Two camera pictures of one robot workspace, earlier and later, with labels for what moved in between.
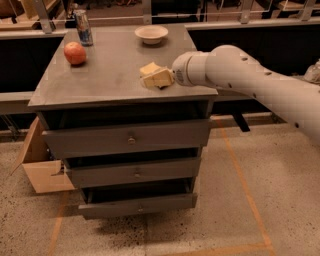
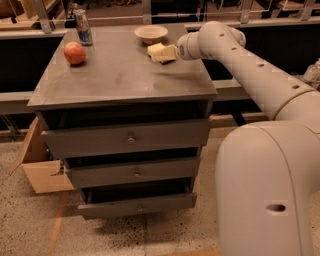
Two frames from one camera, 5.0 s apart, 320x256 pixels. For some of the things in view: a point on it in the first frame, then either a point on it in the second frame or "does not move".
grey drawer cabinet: x=108 y=107 does not move
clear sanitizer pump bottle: x=312 y=73 does not move
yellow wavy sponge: x=148 y=68 -> x=155 y=51
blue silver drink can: x=84 y=27 does not move
